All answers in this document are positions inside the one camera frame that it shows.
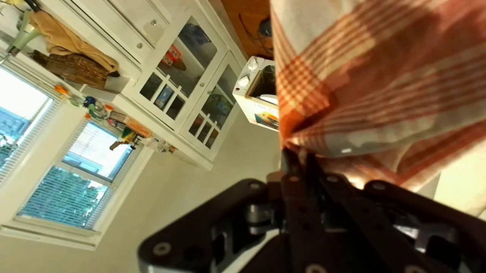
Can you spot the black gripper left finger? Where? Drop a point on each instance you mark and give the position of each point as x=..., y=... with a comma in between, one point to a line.
x=214, y=235

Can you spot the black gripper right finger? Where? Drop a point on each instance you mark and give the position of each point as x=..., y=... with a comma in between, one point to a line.
x=381, y=229

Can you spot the orange and white striped towel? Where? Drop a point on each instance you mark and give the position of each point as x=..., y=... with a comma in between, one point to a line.
x=388, y=90

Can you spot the white cabinet sideboard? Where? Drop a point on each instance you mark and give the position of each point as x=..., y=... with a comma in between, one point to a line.
x=176, y=66

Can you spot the brown woven basket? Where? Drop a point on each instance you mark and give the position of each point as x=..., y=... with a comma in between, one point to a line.
x=75, y=69

